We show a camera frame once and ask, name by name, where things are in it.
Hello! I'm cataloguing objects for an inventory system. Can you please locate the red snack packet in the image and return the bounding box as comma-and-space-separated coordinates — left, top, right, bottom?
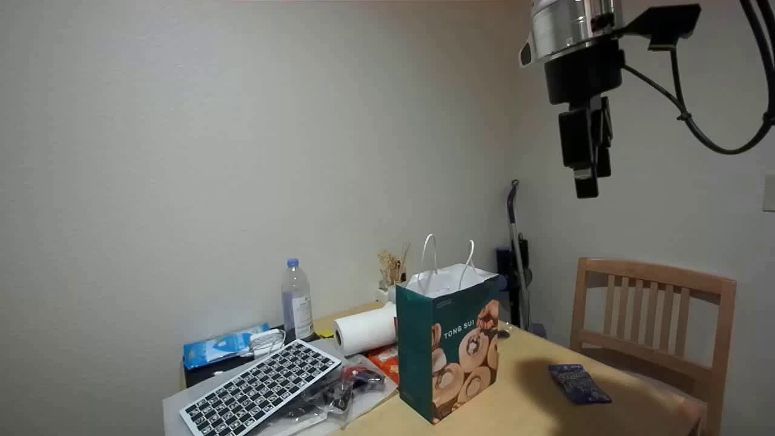
366, 345, 401, 385

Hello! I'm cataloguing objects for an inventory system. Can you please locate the clear plastic bag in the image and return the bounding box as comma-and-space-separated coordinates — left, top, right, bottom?
273, 355, 400, 432

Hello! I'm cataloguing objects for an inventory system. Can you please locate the clear plastic water bottle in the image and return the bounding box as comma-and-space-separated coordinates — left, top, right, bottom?
279, 257, 315, 345

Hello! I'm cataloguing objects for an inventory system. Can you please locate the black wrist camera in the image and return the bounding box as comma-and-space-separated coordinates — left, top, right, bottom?
618, 2, 703, 53

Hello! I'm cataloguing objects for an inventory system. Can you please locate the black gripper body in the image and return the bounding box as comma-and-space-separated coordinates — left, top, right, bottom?
543, 40, 626, 169

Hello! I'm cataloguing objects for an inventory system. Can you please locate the wooden slat chair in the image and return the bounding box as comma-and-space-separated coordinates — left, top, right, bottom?
569, 254, 739, 436

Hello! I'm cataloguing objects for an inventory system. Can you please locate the dark blue sachet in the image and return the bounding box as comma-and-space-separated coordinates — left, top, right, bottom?
544, 362, 615, 408

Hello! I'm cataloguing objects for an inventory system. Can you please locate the reed diffuser with sticks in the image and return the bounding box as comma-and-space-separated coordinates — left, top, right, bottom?
374, 247, 411, 305

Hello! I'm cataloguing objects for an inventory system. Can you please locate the black upright vacuum cleaner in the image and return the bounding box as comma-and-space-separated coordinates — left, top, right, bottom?
494, 177, 535, 333

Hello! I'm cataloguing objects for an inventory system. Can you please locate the blue tissue box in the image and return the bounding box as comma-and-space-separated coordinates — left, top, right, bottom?
182, 322, 285, 391

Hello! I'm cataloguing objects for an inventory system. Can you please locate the green donut print paper bag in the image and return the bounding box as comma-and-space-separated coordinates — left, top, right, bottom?
395, 232, 508, 427

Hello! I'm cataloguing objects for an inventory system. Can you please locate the white paper towel roll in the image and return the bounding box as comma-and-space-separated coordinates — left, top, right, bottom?
332, 301, 400, 358

